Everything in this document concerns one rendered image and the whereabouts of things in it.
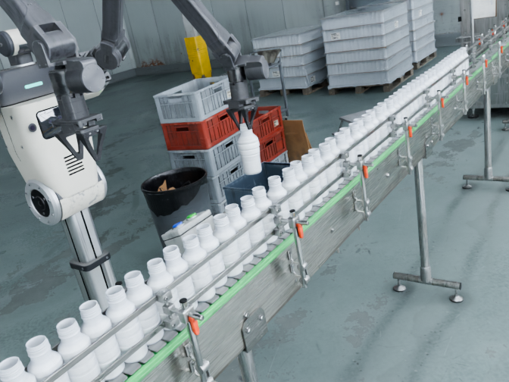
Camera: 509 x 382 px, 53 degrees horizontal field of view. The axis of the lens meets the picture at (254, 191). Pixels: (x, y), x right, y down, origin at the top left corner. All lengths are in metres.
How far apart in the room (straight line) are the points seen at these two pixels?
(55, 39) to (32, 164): 0.60
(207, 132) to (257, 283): 2.59
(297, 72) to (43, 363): 7.97
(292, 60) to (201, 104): 5.03
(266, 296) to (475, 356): 1.38
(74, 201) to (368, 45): 6.69
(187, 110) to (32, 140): 2.35
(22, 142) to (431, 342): 1.99
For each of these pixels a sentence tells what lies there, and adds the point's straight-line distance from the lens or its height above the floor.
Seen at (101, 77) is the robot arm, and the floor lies 1.57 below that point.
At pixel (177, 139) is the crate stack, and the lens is 4.01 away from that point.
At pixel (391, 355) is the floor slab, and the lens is 2.60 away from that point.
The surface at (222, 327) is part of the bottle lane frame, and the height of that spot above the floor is 0.93.
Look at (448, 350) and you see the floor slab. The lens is 2.63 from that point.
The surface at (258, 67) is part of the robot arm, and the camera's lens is 1.58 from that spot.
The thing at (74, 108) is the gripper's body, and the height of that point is 1.51.
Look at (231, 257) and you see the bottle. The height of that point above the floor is 1.06.
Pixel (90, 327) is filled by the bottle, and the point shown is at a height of 1.13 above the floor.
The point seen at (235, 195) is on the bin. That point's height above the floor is 0.91.
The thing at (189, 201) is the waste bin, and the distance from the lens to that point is 3.30.
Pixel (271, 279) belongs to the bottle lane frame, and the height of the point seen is 0.93.
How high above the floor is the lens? 1.66
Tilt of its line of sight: 21 degrees down
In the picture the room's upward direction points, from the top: 11 degrees counter-clockwise
